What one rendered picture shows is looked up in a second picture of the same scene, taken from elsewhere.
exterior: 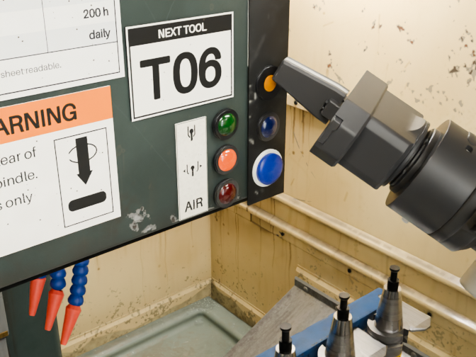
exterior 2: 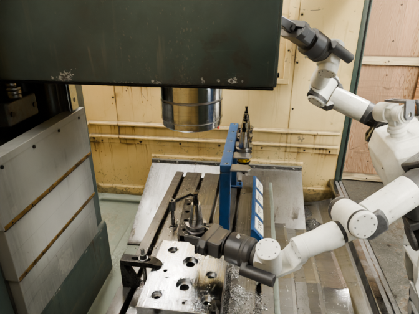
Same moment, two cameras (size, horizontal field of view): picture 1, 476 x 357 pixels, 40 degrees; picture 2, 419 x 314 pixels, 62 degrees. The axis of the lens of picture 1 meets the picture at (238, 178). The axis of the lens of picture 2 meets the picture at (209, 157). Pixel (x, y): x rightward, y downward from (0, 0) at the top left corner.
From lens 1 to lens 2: 0.91 m
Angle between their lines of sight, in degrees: 39
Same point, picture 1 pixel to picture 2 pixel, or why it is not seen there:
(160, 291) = not seen: hidden behind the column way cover
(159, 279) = not seen: hidden behind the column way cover
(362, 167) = (306, 39)
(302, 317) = (164, 171)
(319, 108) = (288, 27)
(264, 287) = (133, 172)
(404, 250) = not seen: hidden behind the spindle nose
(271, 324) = (153, 179)
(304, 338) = (231, 137)
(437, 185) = (321, 41)
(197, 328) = (102, 205)
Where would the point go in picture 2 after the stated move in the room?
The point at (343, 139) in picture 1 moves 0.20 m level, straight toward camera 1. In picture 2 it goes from (307, 30) to (366, 35)
